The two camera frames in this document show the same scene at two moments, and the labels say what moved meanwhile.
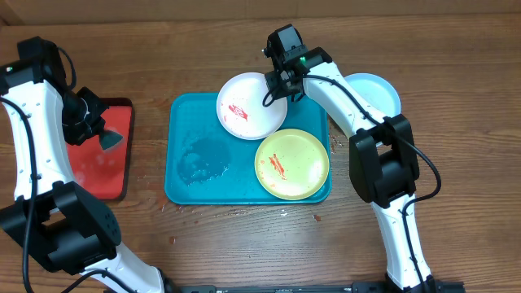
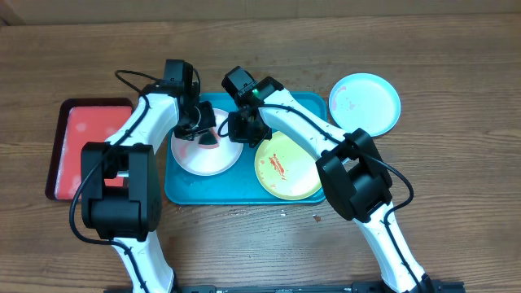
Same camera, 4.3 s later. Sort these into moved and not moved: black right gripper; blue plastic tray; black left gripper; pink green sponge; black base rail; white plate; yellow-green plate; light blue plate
Moved: black left gripper; black right gripper; white plate; pink green sponge
Not moved: blue plastic tray; yellow-green plate; light blue plate; black base rail
